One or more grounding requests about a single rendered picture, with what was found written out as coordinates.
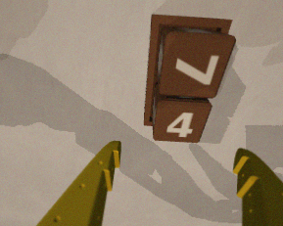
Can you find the brown calendar cube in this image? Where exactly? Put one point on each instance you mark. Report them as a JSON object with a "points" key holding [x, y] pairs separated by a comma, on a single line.
{"points": [[179, 119], [192, 61]]}

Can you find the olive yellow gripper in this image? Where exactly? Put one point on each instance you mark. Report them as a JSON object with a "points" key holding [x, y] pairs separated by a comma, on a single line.
{"points": [[83, 202]]}

